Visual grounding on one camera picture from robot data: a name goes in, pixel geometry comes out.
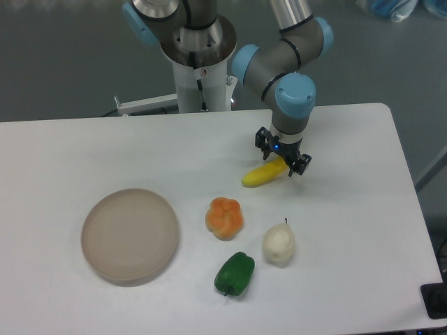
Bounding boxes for white left frame bracket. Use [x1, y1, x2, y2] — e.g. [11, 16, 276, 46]
[114, 94, 178, 115]

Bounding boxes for yellow banana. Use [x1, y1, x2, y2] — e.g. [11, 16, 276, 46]
[241, 157, 287, 188]

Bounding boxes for orange swirl bread roll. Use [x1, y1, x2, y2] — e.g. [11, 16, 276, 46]
[205, 197, 244, 241]

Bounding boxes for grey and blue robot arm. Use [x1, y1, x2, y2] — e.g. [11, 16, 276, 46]
[122, 1, 333, 174]

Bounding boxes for beige round plate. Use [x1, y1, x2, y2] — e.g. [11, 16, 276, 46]
[80, 188, 179, 287]

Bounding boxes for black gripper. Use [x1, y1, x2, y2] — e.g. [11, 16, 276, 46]
[255, 127, 312, 176]

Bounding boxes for white pear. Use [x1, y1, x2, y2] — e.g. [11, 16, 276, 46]
[262, 218, 296, 265]

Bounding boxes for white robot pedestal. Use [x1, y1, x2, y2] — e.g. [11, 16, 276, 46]
[161, 15, 237, 114]

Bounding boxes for black device at table edge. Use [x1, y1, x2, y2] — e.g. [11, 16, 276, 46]
[420, 283, 446, 320]

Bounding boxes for green bell pepper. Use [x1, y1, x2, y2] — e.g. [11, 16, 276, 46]
[214, 252, 256, 297]

